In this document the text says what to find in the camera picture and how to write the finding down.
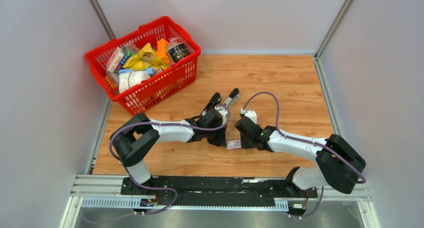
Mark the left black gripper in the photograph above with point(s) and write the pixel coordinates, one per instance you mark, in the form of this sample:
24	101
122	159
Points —
221	141

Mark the red plastic shopping basket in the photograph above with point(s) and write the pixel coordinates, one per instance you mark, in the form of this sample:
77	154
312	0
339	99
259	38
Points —
149	93

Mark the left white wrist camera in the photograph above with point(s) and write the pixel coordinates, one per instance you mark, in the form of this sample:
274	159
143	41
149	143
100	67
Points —
224	112

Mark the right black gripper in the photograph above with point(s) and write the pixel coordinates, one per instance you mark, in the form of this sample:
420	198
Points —
245	145

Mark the orange box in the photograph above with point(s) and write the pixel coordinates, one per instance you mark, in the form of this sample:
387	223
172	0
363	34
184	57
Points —
162	51

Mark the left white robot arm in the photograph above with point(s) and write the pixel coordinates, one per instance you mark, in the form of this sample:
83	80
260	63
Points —
131	143

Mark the yellow snack bag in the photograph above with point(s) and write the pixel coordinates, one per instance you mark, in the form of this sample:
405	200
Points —
145	58

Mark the white red staple box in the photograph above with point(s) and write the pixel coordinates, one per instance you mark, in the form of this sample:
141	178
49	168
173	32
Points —
233	144

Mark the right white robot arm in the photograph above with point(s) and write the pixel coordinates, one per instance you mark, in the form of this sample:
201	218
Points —
337	164

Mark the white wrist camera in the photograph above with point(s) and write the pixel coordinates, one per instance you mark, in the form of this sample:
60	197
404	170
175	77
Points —
224	112
251	114

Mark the white pink box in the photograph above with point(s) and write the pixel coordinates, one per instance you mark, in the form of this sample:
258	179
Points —
114	60

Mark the black labelled package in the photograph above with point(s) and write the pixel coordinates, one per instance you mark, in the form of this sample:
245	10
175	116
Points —
178	51

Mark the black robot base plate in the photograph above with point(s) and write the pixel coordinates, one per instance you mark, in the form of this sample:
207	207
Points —
216	191

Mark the white round package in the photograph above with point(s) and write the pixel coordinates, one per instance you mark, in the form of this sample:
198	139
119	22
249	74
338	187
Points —
129	79

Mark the black and grey stapler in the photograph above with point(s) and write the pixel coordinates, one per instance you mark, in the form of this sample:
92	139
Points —
232	98

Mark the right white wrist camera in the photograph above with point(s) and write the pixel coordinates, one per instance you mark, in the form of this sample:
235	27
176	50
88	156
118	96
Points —
251	114

